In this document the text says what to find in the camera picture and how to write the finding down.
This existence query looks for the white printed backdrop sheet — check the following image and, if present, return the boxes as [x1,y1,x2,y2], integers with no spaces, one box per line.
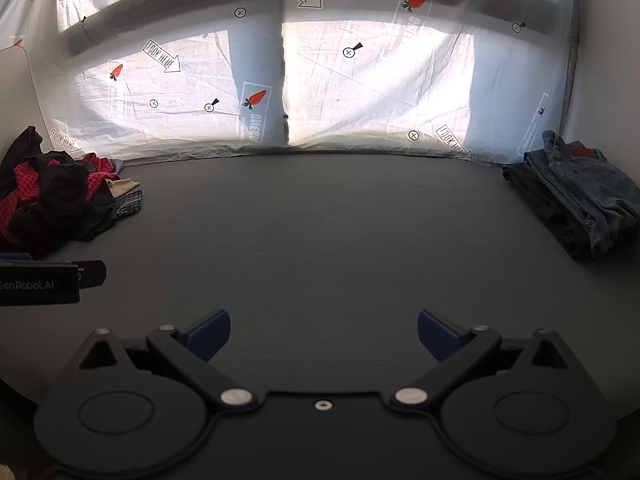
[0,0,582,167]

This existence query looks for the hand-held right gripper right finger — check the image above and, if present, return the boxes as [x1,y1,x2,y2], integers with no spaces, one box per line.
[390,309,571,409]

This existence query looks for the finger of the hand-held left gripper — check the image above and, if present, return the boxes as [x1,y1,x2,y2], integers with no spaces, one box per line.
[76,259,107,289]

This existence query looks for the blue plaid cloth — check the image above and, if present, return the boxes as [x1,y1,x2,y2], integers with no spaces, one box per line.
[114,189,145,221]

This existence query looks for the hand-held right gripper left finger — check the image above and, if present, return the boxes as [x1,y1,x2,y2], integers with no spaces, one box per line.
[79,309,258,409]

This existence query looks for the folded blue jeans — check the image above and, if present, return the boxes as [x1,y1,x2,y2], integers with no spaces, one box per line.
[522,130,637,259]

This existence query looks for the red checked shirt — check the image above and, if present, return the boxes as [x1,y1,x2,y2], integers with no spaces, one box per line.
[0,152,122,242]

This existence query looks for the beige cloth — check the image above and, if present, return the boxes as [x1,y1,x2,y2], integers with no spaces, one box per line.
[102,177,142,202]

